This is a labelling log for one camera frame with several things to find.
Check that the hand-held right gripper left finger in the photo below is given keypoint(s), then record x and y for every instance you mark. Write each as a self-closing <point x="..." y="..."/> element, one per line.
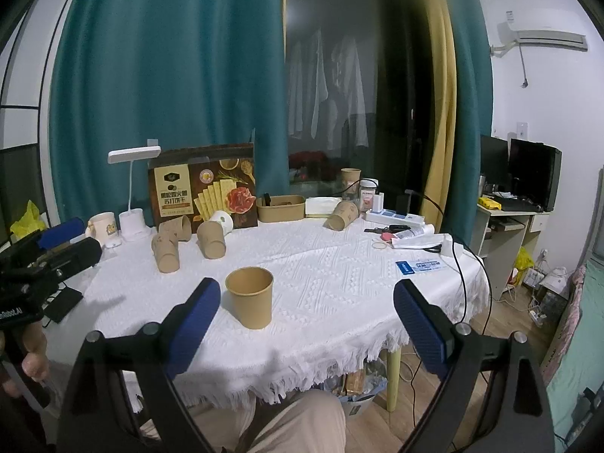
<point x="194" y="325"/>

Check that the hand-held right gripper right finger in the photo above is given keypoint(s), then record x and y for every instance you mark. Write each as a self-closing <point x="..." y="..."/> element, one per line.
<point x="422" y="328"/>

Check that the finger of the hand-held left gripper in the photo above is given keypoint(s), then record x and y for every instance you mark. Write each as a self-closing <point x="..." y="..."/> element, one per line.
<point x="61" y="232"/>
<point x="75" y="254"/>

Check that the large brown paper cup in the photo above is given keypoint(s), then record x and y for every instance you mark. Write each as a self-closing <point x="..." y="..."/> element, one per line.
<point x="250" y="298"/>

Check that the white paper cup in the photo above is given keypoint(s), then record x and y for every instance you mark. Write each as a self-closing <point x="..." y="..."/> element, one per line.
<point x="222" y="222"/>

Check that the person's left hand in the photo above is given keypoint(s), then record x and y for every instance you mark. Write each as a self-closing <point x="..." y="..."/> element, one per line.
<point x="34" y="356"/>

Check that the yellow plastic bag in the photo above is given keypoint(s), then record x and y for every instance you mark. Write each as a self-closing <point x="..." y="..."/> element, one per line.
<point x="28" y="221"/>
<point x="524" y="263"/>

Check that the white mug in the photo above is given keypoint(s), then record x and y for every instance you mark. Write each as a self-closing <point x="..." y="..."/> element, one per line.
<point x="100" y="229"/>

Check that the yellow table leg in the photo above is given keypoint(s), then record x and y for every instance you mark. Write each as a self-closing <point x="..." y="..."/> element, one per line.
<point x="394" y="380"/>

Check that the blue and white card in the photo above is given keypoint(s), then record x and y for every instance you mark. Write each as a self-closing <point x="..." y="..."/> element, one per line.
<point x="420" y="266"/>

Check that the white paper sheet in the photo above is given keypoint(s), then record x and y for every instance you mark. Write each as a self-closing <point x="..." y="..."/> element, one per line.
<point x="415" y="244"/>

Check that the bag of snacks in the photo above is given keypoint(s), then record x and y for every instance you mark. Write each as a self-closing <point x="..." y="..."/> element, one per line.
<point x="358" y="384"/>

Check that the rubber band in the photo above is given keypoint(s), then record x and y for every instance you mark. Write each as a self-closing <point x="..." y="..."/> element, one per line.
<point x="373" y="245"/>

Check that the red small item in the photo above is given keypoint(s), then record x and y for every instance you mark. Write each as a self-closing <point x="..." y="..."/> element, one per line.
<point x="388" y="236"/>

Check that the white tablecloth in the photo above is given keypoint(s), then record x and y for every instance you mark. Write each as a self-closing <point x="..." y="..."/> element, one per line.
<point x="330" y="288"/>

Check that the white desk lamp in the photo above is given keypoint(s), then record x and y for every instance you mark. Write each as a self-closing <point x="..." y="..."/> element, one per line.
<point x="134" y="155"/>

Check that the white floor power strip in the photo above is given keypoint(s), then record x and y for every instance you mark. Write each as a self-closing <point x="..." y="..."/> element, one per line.
<point x="538" y="314"/>

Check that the white computer desk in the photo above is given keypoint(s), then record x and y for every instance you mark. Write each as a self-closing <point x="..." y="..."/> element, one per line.
<point x="505" y="245"/>

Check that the brown cracker box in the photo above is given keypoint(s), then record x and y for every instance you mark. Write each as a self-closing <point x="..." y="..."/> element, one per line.
<point x="181" y="186"/>

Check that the black power adapter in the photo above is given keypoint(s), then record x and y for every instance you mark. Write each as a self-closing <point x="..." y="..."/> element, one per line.
<point x="402" y="203"/>

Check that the white charger plug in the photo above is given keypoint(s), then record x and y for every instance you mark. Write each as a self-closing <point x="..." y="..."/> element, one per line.
<point x="380" y="202"/>

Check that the person's leg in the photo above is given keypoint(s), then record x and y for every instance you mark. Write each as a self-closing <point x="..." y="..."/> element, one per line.
<point x="288" y="427"/>

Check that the yellow packet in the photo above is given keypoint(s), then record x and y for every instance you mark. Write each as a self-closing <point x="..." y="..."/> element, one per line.
<point x="490" y="203"/>

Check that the clear jar white lid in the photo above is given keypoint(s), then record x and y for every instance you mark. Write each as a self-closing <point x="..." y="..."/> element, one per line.
<point x="368" y="196"/>

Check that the brown paper tray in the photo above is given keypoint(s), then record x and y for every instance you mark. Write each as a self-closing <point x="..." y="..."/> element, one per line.
<point x="281" y="210"/>

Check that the white tissue pack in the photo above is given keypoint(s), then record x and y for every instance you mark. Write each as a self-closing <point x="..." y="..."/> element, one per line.
<point x="322" y="207"/>

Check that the black monitor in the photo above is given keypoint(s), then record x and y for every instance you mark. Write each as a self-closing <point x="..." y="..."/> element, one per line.
<point x="533" y="174"/>
<point x="493" y="163"/>

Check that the teal curtain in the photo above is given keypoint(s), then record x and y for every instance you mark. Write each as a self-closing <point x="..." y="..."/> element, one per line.
<point x="472" y="104"/>
<point x="165" y="66"/>

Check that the red cloth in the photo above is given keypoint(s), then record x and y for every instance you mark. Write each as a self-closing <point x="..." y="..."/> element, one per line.
<point x="306" y="160"/>

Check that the yellow curtain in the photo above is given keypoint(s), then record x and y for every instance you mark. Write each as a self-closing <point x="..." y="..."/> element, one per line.
<point x="443" y="104"/>

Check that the white hanging shirt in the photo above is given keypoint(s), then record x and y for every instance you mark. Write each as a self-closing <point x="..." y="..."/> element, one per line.
<point x="306" y="89"/>
<point x="350" y="89"/>

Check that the white air conditioner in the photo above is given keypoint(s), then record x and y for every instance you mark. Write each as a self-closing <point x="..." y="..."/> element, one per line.
<point x="547" y="37"/>

